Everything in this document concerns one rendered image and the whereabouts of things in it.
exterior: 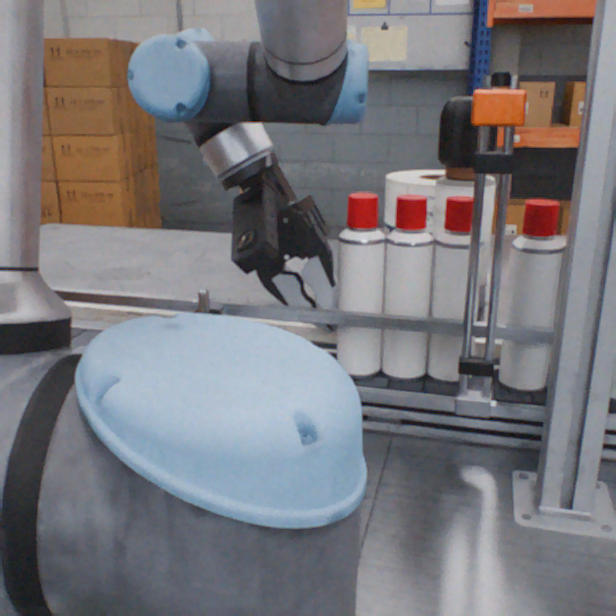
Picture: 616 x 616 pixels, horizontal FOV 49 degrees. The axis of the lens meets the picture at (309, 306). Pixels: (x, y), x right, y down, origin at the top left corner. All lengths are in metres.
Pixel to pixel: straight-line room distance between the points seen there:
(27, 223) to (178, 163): 5.06
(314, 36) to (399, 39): 4.35
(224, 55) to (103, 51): 3.30
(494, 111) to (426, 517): 0.36
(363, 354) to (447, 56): 4.25
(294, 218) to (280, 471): 0.53
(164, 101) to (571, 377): 0.43
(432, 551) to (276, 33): 0.44
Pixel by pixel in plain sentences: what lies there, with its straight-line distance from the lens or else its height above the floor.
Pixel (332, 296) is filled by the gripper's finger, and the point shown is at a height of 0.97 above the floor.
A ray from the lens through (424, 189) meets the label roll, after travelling 1.23.
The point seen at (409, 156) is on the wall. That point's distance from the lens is 5.08.
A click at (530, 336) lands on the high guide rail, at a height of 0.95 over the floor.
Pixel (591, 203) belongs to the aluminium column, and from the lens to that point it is 0.57.
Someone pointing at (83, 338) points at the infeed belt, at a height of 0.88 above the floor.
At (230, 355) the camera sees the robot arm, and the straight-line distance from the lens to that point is 0.29.
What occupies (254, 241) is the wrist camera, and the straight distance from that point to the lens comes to 0.69.
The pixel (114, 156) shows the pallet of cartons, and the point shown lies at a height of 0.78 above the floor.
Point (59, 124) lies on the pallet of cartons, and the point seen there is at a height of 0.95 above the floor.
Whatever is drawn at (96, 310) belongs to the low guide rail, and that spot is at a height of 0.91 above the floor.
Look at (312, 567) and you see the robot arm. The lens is 0.28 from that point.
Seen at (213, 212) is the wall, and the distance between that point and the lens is 5.36.
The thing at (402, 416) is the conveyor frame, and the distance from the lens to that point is 0.76.
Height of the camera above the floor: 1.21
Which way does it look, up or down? 19 degrees down
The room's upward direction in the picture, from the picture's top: straight up
